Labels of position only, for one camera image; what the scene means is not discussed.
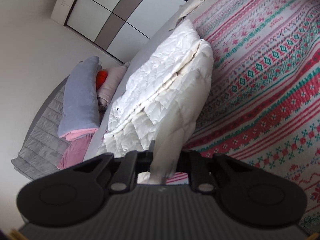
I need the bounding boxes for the white quilted down jacket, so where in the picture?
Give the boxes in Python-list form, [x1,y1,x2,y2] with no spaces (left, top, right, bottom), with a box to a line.
[98,20,214,184]

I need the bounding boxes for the pink bedding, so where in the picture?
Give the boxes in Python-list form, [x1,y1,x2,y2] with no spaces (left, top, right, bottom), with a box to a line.
[57,133,94,170]

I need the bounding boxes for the grey quilted headboard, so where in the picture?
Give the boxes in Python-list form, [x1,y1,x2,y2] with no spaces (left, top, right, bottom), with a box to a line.
[11,79,69,180]

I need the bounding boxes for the red green patterned blanket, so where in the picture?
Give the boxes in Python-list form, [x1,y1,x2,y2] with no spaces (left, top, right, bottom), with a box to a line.
[164,0,320,233]

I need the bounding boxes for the grey bed sheet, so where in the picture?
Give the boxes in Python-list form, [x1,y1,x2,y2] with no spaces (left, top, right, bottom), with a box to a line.
[85,0,213,160]

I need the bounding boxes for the beige pink pillow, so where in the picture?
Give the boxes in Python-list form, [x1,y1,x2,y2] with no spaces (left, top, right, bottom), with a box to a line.
[97,66,126,107]

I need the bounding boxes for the orange red plush toy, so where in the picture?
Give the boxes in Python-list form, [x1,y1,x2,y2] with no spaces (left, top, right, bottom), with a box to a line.
[95,70,108,90]

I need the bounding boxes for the white grey sliding wardrobe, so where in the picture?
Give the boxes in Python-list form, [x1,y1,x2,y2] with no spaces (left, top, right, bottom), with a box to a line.
[51,0,187,62]

